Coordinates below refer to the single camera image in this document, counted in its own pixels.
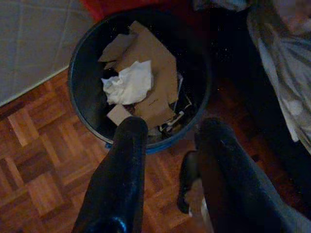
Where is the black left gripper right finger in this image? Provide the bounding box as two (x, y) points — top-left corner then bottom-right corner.
(194, 118), (311, 233)

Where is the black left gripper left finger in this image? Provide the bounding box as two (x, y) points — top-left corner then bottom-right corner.
(72, 116), (149, 233)

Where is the white tissue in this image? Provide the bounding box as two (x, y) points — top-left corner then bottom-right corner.
(101, 60), (154, 105)

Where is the brown cardboard piece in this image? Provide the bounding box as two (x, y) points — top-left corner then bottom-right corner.
(106, 103), (133, 126)
(97, 33), (137, 64)

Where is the dark blue round bin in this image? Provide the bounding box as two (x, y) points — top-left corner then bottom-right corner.
(67, 8), (212, 156)

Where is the grey floral bedsheet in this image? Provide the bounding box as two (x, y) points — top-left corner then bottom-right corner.
(194, 0), (311, 156)

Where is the large brown cardboard sheet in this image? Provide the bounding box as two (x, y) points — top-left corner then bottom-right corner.
(116, 20), (179, 128)

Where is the green quilted mattress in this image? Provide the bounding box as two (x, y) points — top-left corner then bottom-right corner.
(0, 0), (98, 107)

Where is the red sofa cushion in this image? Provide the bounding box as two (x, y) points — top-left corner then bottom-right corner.
(80, 0), (195, 22)

